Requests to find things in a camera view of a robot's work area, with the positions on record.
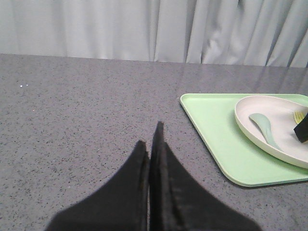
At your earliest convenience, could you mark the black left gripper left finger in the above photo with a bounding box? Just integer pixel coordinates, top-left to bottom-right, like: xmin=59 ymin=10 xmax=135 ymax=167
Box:
xmin=46 ymin=141 xmax=149 ymax=231

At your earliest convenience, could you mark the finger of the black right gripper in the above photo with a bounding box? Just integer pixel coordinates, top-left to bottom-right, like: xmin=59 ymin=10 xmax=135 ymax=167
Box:
xmin=294 ymin=115 xmax=308 ymax=143

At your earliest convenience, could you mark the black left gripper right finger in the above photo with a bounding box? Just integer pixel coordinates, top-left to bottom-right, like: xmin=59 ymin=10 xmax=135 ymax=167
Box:
xmin=149 ymin=122 xmax=261 ymax=231

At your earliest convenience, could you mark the yellow plastic fork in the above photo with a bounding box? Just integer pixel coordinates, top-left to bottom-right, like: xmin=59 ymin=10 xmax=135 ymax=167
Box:
xmin=293 ymin=111 xmax=305 ymax=125

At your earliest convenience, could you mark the cream round plate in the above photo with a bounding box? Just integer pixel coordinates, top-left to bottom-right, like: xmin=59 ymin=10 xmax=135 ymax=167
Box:
xmin=234 ymin=95 xmax=308 ymax=168

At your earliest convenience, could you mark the pale green plastic spoon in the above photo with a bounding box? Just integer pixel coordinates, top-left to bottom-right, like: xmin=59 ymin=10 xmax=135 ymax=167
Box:
xmin=249 ymin=113 xmax=281 ymax=151

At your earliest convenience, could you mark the light green serving tray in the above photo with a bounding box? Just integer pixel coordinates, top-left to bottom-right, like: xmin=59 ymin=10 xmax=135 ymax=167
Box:
xmin=180 ymin=93 xmax=308 ymax=187

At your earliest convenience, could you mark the white pleated curtain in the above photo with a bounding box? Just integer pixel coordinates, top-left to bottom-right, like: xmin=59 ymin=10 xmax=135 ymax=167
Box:
xmin=0 ymin=0 xmax=308 ymax=67

